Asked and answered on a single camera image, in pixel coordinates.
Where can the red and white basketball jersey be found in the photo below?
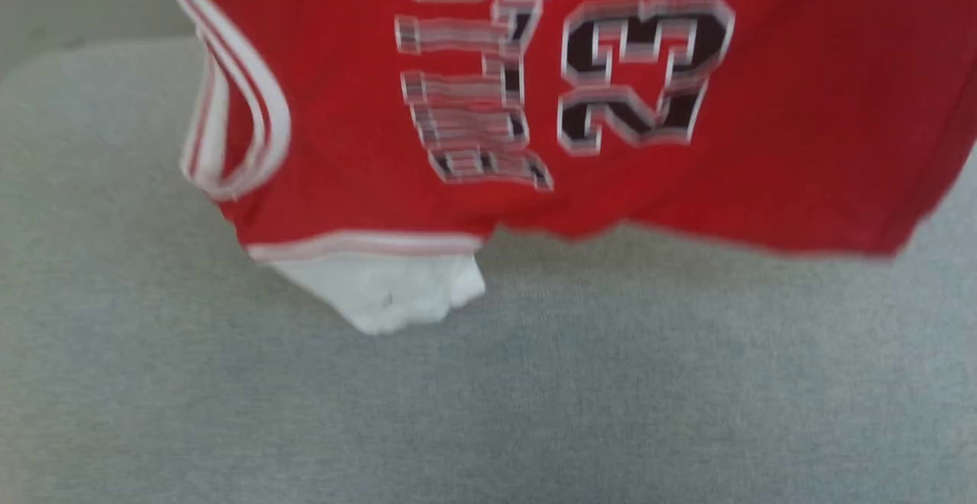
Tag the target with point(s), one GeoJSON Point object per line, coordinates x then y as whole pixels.
{"type": "Point", "coordinates": [763, 183]}

